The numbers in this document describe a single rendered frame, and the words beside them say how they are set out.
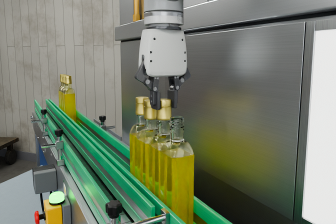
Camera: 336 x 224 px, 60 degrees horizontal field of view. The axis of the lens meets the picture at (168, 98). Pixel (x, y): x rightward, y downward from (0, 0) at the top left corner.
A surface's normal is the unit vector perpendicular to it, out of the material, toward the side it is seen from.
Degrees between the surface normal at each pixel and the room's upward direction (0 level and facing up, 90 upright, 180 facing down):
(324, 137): 90
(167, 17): 90
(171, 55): 92
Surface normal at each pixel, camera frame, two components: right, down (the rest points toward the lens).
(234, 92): -0.87, 0.07
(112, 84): -0.36, 0.13
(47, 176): 0.48, 0.12
